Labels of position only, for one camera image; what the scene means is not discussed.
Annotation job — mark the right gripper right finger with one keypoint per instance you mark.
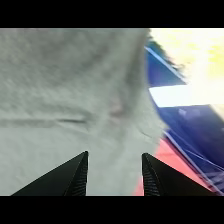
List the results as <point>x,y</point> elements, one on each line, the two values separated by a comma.
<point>160,180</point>

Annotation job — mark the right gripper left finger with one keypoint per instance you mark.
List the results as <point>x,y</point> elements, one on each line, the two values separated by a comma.
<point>71,178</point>

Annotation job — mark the grey T-shirt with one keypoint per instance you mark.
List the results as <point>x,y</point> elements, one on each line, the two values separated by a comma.
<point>66,86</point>

